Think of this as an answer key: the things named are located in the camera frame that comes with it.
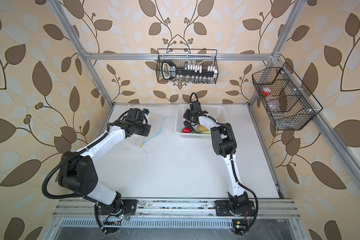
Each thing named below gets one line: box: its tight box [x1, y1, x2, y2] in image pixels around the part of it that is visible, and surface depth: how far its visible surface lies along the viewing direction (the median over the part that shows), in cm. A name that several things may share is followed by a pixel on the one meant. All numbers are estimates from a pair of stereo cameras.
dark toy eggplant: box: [183, 120, 196, 133], surface depth 105 cm
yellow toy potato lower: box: [197, 124, 210, 133], surface depth 102 cm
